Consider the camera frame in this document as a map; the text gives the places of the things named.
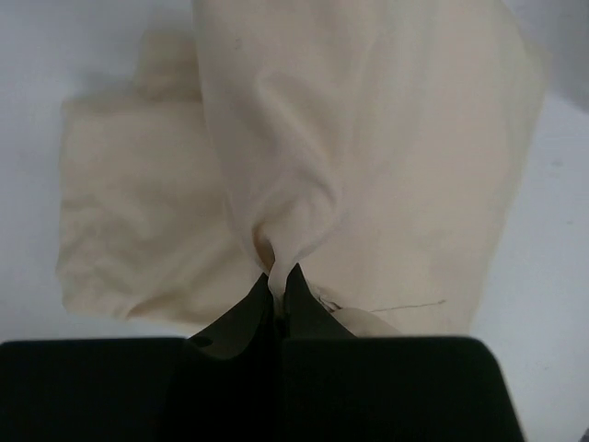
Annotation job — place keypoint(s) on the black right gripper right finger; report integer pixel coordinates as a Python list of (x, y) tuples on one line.
[(338, 387)]

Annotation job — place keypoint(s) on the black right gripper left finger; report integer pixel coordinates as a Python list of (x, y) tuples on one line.
[(216, 385)]

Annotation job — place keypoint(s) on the beige drawstring trousers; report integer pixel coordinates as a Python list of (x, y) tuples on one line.
[(378, 145)]

